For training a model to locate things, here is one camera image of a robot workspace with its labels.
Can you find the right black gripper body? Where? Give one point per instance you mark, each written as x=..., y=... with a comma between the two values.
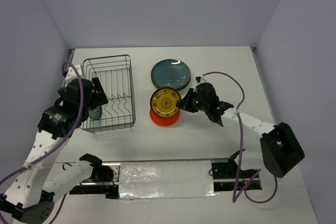
x=202, y=106

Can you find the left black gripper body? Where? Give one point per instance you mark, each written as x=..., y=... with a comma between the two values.
x=93, y=104

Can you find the blue floral celadon plate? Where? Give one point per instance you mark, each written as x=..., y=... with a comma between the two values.
x=96, y=114

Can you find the amber brown small plate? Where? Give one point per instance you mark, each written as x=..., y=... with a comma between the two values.
x=164, y=104

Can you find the orange plastic plate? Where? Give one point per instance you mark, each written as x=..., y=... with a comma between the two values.
x=164, y=122

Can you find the dark green plate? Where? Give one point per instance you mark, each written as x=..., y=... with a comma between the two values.
x=171, y=73

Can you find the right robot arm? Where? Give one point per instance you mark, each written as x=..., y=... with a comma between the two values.
x=280, y=149

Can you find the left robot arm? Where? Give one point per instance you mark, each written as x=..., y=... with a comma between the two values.
x=31, y=197

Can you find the silver foil tape sheet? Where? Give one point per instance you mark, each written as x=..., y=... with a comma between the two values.
x=173, y=179

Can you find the wire dish rack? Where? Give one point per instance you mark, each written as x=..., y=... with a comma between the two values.
x=115, y=75

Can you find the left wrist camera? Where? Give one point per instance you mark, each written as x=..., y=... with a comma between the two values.
x=70, y=73

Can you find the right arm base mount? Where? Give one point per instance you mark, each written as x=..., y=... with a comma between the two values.
x=223, y=172

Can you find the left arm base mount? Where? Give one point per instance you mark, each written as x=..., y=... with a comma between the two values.
x=105, y=183

